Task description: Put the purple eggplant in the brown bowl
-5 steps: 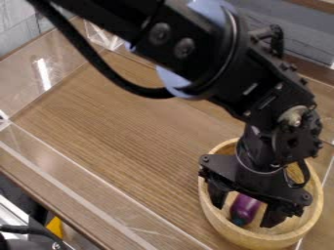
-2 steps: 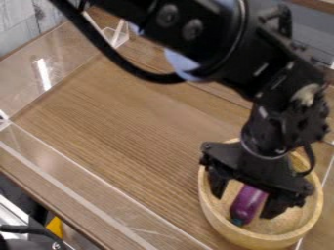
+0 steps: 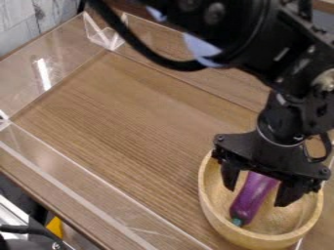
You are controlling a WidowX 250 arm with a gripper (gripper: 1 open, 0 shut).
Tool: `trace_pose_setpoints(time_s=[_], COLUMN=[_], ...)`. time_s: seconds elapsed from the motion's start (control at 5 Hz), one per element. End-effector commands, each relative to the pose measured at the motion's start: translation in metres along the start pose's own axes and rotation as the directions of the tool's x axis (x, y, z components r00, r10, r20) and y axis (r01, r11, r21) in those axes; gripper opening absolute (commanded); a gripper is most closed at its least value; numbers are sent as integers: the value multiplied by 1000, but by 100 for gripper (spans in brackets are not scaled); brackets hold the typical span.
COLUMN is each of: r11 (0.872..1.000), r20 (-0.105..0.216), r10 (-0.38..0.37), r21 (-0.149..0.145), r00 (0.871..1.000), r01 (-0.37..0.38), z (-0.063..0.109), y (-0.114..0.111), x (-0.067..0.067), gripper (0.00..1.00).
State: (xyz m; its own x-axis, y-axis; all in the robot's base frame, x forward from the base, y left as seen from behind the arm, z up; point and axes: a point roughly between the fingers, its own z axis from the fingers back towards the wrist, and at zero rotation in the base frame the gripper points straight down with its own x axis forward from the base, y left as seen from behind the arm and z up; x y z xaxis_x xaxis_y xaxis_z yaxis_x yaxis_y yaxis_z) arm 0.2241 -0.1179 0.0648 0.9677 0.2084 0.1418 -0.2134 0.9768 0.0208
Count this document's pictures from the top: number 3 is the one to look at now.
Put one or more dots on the black device with yellow label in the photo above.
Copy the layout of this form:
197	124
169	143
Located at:
39	231

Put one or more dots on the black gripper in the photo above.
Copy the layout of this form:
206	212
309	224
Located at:
248	152

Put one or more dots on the brown wooden bowl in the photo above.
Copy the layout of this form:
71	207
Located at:
277	227

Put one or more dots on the clear acrylic corner bracket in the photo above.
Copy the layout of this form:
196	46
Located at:
103	37

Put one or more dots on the purple toy eggplant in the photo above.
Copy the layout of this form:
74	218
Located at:
246	204

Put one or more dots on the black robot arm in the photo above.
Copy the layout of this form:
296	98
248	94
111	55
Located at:
266	38

